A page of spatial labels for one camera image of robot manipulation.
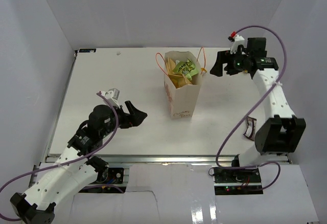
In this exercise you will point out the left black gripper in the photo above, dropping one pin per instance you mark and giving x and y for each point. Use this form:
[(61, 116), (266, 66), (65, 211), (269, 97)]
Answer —
[(138, 116)]

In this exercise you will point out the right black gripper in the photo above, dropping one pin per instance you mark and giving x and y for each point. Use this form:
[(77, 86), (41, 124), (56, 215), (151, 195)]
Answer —
[(224, 57)]

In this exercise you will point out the green candy packet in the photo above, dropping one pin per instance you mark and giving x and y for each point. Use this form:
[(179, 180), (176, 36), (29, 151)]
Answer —
[(187, 65)]

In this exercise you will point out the yellow chips bag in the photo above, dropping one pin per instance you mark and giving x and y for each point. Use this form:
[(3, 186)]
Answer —
[(179, 80)]

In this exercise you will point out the light green snack packet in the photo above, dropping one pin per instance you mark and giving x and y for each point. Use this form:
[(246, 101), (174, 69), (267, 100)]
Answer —
[(187, 75)]

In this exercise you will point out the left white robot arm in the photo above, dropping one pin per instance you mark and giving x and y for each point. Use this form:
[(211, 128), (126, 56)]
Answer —
[(75, 168)]

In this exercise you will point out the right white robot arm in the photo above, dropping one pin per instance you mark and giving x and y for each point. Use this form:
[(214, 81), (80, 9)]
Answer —
[(281, 132)]

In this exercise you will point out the cream paper bag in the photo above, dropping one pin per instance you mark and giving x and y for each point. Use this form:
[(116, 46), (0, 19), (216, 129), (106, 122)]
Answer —
[(181, 101)]

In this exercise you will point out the brown chocolate wrapper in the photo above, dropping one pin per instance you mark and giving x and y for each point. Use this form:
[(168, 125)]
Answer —
[(251, 128)]

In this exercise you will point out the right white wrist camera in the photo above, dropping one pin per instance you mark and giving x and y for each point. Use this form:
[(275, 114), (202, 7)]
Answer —
[(236, 40)]

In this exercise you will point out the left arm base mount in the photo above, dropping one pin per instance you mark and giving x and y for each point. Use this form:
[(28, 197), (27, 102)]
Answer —
[(109, 182)]

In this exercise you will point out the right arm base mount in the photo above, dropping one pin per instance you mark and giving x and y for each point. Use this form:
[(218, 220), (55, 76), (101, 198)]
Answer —
[(238, 182)]

